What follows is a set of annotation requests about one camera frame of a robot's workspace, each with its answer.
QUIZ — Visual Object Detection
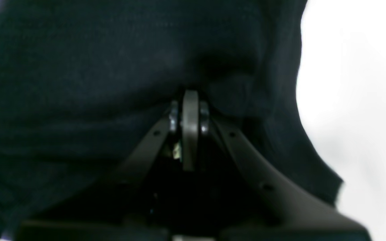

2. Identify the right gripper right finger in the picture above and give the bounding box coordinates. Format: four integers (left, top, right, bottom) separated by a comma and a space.
199, 101, 369, 235

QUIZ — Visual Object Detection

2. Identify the black T-shirt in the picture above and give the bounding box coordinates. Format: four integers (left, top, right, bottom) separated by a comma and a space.
0, 0, 342, 236

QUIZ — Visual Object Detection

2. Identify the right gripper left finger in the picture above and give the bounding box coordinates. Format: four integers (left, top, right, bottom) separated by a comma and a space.
106, 90, 199, 188

